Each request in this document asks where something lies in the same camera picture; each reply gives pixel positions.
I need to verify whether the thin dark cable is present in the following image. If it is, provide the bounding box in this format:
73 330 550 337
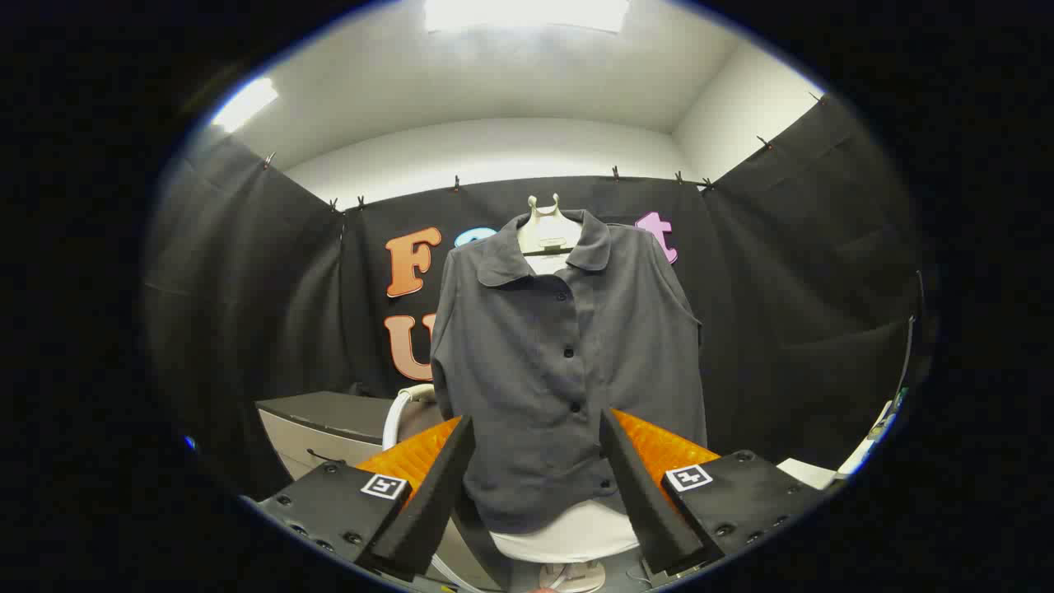
893 270 926 413

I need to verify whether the row of backdrop clips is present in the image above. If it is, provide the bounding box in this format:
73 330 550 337
262 91 824 215

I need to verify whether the dark grey button shirt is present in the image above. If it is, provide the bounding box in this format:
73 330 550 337
431 210 709 535

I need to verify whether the white panel edge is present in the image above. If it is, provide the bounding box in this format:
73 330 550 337
838 387 907 480

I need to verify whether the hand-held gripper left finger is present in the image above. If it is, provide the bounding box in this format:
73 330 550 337
255 414 477 577

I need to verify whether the white paper sheet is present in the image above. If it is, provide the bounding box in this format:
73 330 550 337
777 457 837 492

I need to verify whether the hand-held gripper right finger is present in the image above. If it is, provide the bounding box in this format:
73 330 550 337
599 408 828 577

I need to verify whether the grey drawer cabinet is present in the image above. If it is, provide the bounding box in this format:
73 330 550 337
255 391 398 483

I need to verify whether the white garment steamer base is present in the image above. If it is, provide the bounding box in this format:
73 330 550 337
490 498 640 566

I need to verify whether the narrow ceiling light strip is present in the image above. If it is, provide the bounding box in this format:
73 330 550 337
212 77 280 133

